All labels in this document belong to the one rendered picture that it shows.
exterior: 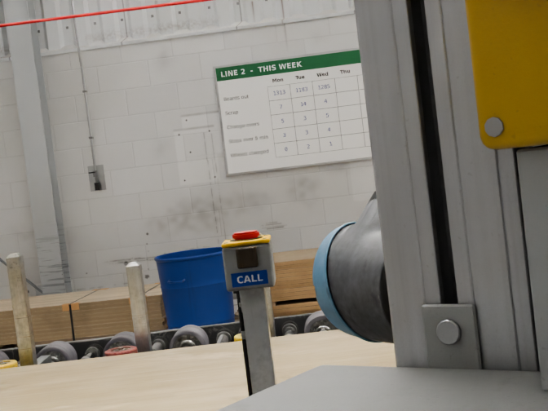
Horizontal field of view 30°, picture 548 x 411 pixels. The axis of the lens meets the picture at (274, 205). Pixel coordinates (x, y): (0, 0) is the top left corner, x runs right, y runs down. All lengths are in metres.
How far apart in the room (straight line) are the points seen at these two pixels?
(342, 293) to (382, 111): 0.49
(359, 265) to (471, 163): 0.49
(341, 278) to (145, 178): 7.94
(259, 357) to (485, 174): 1.05
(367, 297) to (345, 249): 0.07
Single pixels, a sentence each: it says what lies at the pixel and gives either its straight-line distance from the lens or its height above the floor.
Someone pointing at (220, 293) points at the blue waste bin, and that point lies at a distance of 7.14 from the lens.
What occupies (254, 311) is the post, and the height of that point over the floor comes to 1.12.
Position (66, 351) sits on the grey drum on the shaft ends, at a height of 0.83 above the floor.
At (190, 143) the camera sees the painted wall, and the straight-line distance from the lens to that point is 8.80.
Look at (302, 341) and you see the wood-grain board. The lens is 2.38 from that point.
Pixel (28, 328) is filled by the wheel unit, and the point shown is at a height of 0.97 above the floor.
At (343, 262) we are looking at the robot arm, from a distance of 0.98.
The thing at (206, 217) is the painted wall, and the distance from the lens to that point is 8.80.
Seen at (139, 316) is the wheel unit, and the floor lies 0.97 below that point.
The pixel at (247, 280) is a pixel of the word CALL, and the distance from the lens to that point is 1.47.
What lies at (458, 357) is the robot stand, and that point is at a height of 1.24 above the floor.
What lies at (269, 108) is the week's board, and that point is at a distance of 8.69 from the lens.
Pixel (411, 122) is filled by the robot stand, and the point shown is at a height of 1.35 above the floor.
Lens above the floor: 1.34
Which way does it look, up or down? 3 degrees down
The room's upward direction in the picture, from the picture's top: 7 degrees counter-clockwise
